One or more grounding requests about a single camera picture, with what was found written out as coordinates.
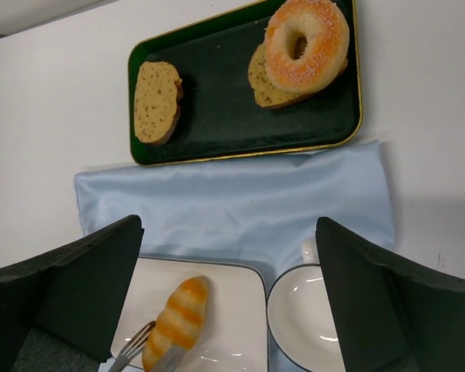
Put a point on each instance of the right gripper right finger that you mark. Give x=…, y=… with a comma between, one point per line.
x=391, y=313

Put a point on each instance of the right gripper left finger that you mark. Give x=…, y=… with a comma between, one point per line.
x=59, y=311

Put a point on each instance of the striped croissant bread roll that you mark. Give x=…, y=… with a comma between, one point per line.
x=180, y=323

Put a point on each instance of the bread slice on tray left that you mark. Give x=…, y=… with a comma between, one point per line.
x=156, y=105

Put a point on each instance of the bread slice under donut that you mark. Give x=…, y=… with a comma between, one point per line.
x=266, y=95

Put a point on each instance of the white cup with dark rim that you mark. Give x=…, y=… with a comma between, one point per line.
x=300, y=318

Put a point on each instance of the white rectangular plate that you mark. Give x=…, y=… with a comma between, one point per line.
x=211, y=315

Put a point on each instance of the light blue cloth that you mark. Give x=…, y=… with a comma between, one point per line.
x=254, y=211

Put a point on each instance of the dark green serving tray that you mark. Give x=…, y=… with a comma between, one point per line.
x=219, y=117

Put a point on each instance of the orange sugared donut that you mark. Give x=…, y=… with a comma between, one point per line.
x=305, y=45

